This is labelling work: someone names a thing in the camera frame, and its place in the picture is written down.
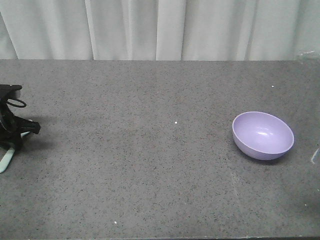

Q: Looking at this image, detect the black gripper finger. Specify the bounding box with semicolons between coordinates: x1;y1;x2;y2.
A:
0;133;23;151
14;116;41;134

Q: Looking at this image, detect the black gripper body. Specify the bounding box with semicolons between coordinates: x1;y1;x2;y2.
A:
0;84;27;136

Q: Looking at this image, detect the mint green plastic spoon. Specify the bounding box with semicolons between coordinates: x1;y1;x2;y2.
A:
0;132;31;173

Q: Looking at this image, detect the lilac plastic bowl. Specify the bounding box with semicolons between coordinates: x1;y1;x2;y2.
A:
232;111;295;161

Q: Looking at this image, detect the white curtain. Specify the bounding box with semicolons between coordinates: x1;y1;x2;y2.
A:
0;0;320;61

